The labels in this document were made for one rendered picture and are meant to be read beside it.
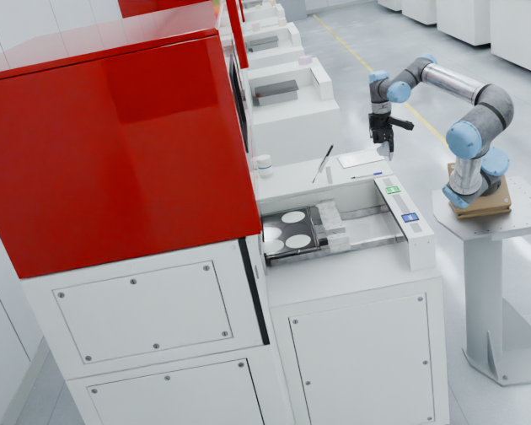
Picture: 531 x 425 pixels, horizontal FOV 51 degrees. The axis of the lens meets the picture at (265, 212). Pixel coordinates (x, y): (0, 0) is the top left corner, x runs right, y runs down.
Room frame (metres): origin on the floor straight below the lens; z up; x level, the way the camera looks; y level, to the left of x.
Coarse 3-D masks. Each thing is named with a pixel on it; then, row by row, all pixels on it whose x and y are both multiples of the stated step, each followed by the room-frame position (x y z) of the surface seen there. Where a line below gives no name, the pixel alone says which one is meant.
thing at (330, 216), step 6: (324, 210) 2.16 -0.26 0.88; (330, 210) 2.15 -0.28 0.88; (336, 210) 2.14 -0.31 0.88; (324, 216) 2.11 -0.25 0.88; (330, 216) 2.10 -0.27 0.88; (336, 216) 2.08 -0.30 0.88; (324, 222) 2.05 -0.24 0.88; (330, 222) 2.04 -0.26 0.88; (336, 222) 2.03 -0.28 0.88; (330, 246) 1.85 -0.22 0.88; (336, 246) 1.84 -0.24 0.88; (342, 246) 1.84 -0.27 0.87; (348, 246) 1.84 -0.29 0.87; (330, 252) 1.85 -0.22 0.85
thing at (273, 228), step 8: (304, 208) 2.18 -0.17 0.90; (264, 216) 2.19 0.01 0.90; (272, 216) 2.17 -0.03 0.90; (280, 216) 2.16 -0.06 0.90; (304, 216) 2.11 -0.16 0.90; (264, 224) 2.11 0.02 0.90; (272, 224) 2.09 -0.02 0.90; (280, 224) 2.08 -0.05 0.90; (288, 224) 2.06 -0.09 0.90; (296, 224) 2.05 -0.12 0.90; (304, 224) 2.03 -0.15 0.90; (264, 232) 2.04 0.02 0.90; (272, 232) 2.03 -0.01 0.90; (280, 232) 2.01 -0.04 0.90; (288, 232) 2.00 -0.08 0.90; (296, 232) 1.99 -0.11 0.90; (304, 232) 1.97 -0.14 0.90; (312, 232) 1.96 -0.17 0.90; (264, 240) 1.97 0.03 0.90; (312, 240) 1.89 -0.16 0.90; (288, 248) 1.87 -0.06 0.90; (296, 248) 1.86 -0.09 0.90; (304, 248) 1.84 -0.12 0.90
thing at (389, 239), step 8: (368, 240) 1.88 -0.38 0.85; (376, 240) 1.87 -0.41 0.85; (384, 240) 1.87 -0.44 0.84; (392, 240) 1.87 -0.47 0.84; (320, 248) 1.90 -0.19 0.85; (328, 248) 1.89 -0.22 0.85; (352, 248) 1.88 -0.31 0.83; (360, 248) 1.88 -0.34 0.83; (280, 256) 1.90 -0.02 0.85; (288, 256) 1.89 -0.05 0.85; (296, 256) 1.89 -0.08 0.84; (304, 256) 1.89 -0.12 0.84; (312, 256) 1.88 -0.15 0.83; (320, 256) 1.88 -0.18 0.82; (272, 264) 1.89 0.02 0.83; (280, 264) 1.89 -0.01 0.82
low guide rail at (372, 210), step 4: (364, 208) 2.16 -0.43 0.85; (368, 208) 2.15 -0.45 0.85; (372, 208) 2.14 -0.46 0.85; (376, 208) 2.14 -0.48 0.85; (340, 212) 2.17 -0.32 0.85; (344, 212) 2.16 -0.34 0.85; (348, 212) 2.15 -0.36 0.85; (352, 212) 2.14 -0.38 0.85; (356, 212) 2.14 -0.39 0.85; (360, 212) 2.14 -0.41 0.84; (364, 212) 2.14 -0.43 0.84; (368, 212) 2.14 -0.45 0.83; (372, 212) 2.14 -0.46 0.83; (376, 212) 2.14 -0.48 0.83; (340, 216) 2.15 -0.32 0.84; (344, 216) 2.15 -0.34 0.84; (348, 216) 2.14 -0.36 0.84; (352, 216) 2.14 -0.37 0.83; (356, 216) 2.14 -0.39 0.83; (360, 216) 2.14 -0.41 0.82; (364, 216) 2.14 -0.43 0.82; (316, 220) 2.15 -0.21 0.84; (320, 220) 2.15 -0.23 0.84
